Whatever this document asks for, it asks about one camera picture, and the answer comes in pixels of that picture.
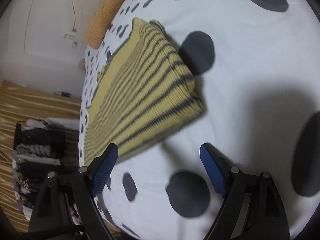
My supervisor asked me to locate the yellow grey-striped knit sweater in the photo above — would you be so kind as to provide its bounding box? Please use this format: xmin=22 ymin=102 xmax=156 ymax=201
xmin=80 ymin=18 xmax=203 ymax=165

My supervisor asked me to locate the golden satin curtain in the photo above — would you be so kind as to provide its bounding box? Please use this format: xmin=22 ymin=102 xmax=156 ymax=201
xmin=0 ymin=80 xmax=83 ymax=233

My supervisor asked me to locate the beige plush toy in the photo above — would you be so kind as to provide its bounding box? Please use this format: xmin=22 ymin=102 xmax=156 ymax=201
xmin=78 ymin=59 xmax=86 ymax=70

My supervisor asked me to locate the white black-dotted bed cover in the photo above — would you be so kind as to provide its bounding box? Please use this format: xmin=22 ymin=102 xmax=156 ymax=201
xmin=79 ymin=0 xmax=319 ymax=239

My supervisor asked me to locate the orange fuzzy pillow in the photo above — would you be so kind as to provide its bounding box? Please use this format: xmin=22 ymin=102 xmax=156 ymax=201
xmin=85 ymin=0 xmax=143 ymax=50

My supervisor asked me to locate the white charging cable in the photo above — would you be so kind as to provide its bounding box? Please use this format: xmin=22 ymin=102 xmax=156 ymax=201
xmin=62 ymin=0 xmax=91 ymax=49

